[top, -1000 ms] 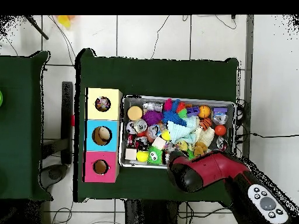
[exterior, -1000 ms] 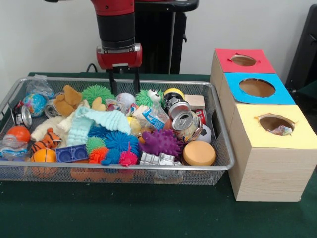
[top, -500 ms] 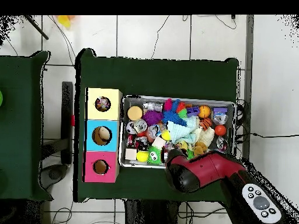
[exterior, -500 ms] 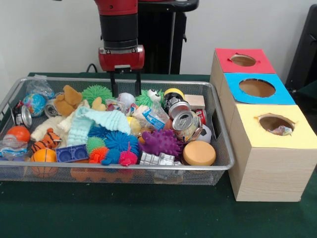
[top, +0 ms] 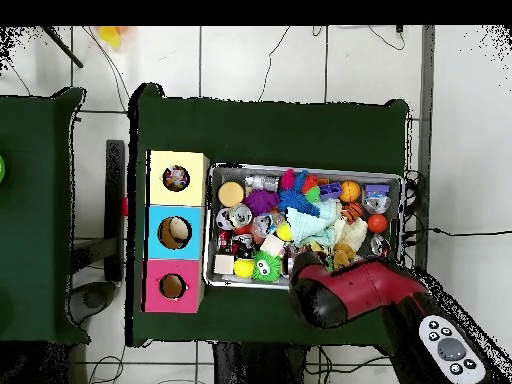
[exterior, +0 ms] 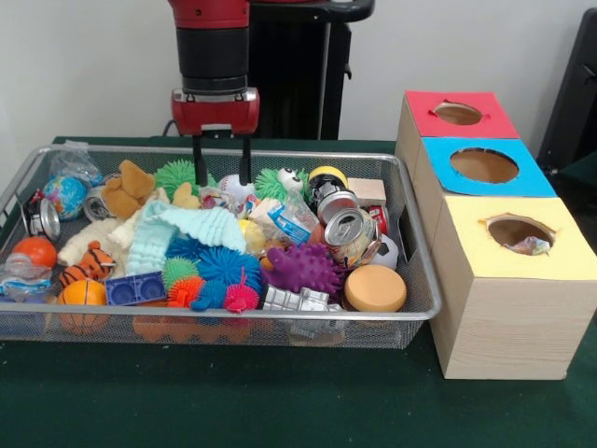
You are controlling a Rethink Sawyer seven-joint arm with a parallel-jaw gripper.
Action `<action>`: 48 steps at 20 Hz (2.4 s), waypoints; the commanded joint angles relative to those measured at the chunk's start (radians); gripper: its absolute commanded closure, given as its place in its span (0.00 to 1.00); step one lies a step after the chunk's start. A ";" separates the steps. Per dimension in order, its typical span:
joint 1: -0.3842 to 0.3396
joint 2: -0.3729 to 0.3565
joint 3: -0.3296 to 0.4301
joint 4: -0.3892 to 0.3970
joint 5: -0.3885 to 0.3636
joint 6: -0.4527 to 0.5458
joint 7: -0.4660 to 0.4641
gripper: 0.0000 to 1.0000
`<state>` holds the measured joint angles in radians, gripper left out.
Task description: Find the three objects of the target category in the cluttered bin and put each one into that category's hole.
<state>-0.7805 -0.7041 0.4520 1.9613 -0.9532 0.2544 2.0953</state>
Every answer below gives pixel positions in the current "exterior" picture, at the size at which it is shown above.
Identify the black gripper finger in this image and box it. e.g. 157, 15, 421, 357
192, 134, 210, 187
238, 133, 254, 187

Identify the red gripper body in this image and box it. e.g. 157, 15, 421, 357
170, 96, 261, 139

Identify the small patterned cloth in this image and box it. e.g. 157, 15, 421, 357
199, 186, 262, 219

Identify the multicolour cloth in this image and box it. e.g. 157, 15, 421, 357
507, 235, 552, 257

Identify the shallow mesh bin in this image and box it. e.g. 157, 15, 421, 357
0, 143, 443, 350

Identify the wooden box with three holes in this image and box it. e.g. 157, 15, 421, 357
395, 90, 597, 382

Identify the green spiky ball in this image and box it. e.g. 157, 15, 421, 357
154, 159, 216, 200

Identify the white baseball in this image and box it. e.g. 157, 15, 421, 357
217, 174, 257, 200

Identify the green spiky toy with eyes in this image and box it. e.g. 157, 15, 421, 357
255, 166, 312, 204

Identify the brown teddy bear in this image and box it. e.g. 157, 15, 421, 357
101, 160, 158, 219

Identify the light blue knitted cloth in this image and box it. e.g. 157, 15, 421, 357
126, 203, 249, 276

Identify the blue spiky ball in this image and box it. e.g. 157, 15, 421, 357
166, 235, 262, 300

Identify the purple spiky ball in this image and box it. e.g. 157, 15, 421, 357
260, 242, 346, 298

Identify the crushed drink can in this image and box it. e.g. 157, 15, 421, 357
324, 207, 382, 267

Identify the small globe ball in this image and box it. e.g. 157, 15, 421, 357
42, 175, 89, 221

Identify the tiger plush toy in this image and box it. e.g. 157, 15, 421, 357
60, 241, 118, 287

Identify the small basketball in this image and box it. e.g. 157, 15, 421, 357
56, 278, 111, 335

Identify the orange round sponge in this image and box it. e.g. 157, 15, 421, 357
343, 264, 409, 313

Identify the orange ball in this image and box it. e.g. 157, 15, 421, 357
12, 236, 59, 270

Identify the dark green side tablecloth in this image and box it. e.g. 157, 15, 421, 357
557, 148, 597, 192

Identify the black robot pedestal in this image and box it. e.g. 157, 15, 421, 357
246, 0, 377, 141

